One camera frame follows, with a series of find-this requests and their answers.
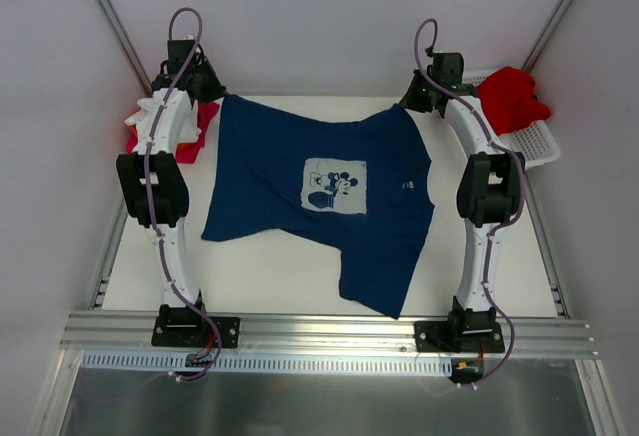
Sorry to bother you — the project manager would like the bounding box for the right aluminium frame post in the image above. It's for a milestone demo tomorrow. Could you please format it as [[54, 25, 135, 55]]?
[[521, 0, 577, 73]]

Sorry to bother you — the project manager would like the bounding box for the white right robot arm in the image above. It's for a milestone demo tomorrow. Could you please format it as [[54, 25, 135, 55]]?
[[400, 50, 524, 352]]

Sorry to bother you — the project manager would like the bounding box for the aluminium mounting rail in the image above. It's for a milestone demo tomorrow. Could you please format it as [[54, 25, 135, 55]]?
[[59, 310, 601, 360]]

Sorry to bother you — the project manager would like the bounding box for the aluminium frame post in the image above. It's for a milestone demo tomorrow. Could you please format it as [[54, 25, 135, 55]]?
[[521, 0, 577, 73], [94, 0, 152, 96]]

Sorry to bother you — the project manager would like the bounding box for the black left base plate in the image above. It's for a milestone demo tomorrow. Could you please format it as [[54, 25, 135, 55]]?
[[151, 305, 241, 349]]

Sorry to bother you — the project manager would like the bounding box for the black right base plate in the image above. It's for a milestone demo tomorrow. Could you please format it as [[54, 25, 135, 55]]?
[[413, 320, 505, 354]]

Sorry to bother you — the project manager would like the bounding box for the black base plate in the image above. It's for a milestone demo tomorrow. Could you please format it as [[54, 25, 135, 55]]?
[[151, 305, 241, 349], [413, 320, 505, 354]]

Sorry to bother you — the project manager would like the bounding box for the pink folded t-shirt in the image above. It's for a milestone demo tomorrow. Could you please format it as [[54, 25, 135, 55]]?
[[124, 102, 220, 164]]

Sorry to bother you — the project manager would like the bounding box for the left aluminium frame post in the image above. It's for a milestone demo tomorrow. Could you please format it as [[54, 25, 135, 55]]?
[[94, 0, 152, 96]]

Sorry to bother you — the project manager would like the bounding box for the white slotted cable duct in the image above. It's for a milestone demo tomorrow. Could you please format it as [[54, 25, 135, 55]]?
[[81, 351, 453, 377]]

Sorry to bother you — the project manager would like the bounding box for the white perforated plastic basket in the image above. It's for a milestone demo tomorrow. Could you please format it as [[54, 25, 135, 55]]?
[[462, 69, 560, 170]]

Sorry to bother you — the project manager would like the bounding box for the orange folded t-shirt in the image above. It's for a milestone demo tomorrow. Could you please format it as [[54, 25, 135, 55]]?
[[126, 126, 199, 153]]

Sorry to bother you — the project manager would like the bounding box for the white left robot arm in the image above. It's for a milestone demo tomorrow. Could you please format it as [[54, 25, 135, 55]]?
[[116, 37, 225, 346]]

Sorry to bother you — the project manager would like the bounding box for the red t-shirt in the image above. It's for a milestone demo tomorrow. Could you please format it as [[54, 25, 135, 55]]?
[[477, 66, 551, 136]]

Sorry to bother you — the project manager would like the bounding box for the blue cartoon print t-shirt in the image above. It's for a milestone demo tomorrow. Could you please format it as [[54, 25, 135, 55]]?
[[202, 95, 435, 319]]

